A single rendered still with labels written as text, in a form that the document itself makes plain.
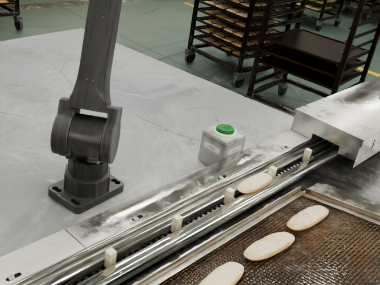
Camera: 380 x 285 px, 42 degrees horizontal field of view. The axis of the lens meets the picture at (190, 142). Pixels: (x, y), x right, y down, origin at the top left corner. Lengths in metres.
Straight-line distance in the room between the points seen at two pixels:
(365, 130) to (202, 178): 0.42
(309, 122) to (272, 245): 0.50
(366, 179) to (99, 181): 0.62
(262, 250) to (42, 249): 0.32
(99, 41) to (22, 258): 0.36
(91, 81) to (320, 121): 0.57
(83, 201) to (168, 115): 0.45
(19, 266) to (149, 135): 0.53
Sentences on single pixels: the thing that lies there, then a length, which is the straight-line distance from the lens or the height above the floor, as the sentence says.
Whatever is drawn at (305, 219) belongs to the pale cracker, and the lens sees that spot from 0.83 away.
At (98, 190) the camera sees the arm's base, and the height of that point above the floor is 0.85.
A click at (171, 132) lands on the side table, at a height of 0.82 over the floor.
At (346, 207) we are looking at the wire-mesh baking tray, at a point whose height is 0.91.
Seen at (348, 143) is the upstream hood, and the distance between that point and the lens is 1.16.
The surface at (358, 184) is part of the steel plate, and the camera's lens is 1.17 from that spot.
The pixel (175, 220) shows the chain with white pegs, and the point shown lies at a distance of 0.83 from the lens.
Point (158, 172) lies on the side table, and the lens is 1.03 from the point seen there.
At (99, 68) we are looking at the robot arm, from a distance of 0.83.
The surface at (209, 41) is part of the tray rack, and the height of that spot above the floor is 0.23.
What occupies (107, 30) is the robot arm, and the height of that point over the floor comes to 1.13.
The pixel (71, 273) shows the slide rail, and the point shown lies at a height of 0.85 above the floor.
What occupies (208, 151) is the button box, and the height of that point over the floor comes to 0.85.
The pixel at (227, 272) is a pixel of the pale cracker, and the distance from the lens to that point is 0.69.
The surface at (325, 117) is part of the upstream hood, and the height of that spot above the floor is 0.92.
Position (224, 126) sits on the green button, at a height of 0.91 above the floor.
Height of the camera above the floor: 1.37
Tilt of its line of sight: 28 degrees down
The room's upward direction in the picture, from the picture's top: 10 degrees clockwise
